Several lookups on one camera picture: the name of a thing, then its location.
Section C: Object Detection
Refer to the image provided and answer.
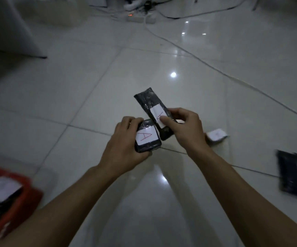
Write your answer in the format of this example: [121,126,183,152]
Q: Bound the person's right hand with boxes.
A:
[160,108,211,158]

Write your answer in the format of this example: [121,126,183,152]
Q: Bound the person's left hand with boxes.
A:
[98,116,153,178]

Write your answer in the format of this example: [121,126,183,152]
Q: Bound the red plastic basket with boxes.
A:
[0,163,44,247]

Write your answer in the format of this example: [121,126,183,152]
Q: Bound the person's right forearm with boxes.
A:
[189,149,297,247]

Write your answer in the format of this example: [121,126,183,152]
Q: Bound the person's left forearm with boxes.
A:
[0,164,123,247]

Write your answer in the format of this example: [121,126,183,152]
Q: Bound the white power strip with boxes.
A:
[126,12,157,24]

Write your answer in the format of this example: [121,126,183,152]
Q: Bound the beige cardboard box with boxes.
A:
[17,0,87,26]

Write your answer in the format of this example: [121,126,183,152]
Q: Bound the white desk side panel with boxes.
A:
[0,0,48,59]

